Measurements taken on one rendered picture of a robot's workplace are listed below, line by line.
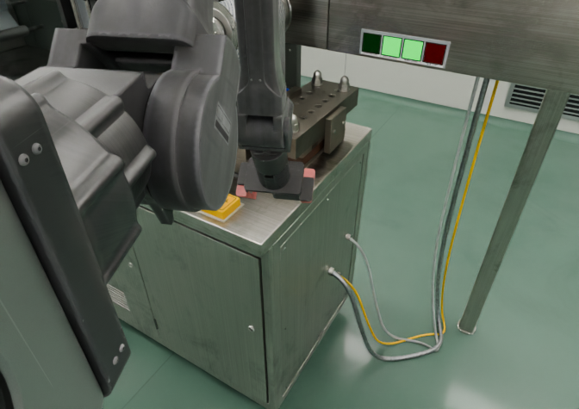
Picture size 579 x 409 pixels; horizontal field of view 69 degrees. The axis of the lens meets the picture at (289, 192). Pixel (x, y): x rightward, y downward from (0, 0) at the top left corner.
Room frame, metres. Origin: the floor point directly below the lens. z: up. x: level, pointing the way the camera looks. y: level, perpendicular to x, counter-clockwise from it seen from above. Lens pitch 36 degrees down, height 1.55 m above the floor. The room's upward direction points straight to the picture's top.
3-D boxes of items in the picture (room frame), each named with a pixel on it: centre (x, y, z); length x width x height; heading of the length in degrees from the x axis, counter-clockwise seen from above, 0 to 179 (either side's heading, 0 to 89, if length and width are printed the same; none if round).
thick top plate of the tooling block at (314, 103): (1.16, -0.05, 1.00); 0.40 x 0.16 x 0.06; 149
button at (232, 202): (0.83, 0.17, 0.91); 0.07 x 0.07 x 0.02; 59
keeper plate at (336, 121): (1.12, -0.14, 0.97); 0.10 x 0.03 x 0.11; 149
